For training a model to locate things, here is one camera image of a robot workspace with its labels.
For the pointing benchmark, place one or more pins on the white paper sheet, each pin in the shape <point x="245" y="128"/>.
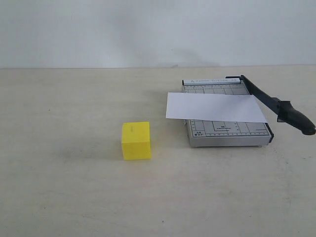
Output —
<point x="213" y="107"/>

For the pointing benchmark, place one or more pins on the yellow foam cube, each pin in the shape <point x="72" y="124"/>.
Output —
<point x="136" y="140"/>

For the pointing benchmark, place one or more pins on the grey metal paper cutter base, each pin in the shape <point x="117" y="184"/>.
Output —
<point x="203" y="133"/>

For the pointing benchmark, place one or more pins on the black cutter blade lever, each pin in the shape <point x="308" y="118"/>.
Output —
<point x="283" y="109"/>

